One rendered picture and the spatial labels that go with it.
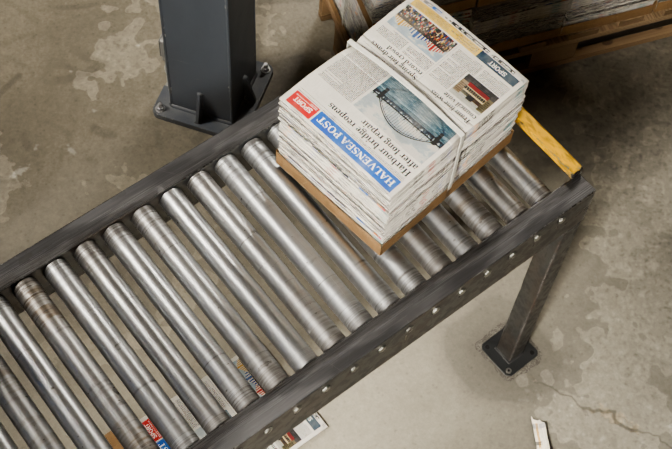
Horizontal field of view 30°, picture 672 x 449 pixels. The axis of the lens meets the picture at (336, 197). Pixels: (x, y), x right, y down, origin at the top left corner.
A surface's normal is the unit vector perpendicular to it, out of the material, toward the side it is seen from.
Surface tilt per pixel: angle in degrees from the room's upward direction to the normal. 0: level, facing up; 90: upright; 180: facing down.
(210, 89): 90
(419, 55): 3
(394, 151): 1
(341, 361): 0
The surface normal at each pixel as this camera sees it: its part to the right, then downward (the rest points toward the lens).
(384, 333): 0.05, -0.50
